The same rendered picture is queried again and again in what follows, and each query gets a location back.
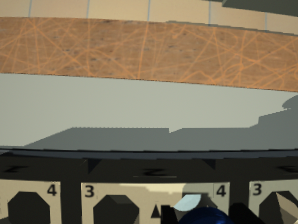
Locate blue tube cap with label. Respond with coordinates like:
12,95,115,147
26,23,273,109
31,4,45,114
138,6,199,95
174,194,234,224

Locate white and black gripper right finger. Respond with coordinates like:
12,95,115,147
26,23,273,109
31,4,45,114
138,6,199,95
229,203,265,224

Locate beige bucket adapter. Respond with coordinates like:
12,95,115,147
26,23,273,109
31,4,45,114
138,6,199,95
0,156,88,224
215,157,298,224
81,159,230,224

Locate dark grey flat base plate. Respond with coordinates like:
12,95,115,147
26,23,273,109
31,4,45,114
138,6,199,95
0,148,298,174

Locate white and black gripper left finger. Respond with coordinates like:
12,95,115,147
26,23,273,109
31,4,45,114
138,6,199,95
160,205,179,224

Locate grey bench mat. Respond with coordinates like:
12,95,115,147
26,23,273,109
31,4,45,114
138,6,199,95
0,73,298,151

